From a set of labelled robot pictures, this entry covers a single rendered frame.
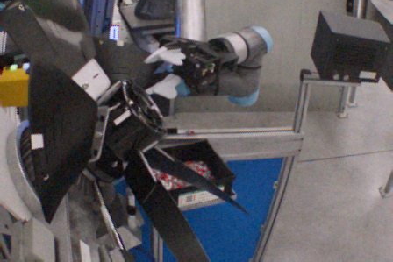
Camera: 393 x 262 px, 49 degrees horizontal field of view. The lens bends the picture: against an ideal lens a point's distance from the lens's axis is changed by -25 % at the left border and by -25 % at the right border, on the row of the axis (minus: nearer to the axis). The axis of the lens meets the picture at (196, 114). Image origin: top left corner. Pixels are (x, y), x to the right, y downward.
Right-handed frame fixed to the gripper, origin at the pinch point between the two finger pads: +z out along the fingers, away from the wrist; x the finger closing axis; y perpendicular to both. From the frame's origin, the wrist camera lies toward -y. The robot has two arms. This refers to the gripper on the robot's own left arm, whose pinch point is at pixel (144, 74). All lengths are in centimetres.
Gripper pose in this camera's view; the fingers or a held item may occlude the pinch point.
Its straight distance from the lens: 110.1
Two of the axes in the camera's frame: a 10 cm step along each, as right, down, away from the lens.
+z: -7.0, 3.3, -6.3
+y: 7.0, 5.1, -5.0
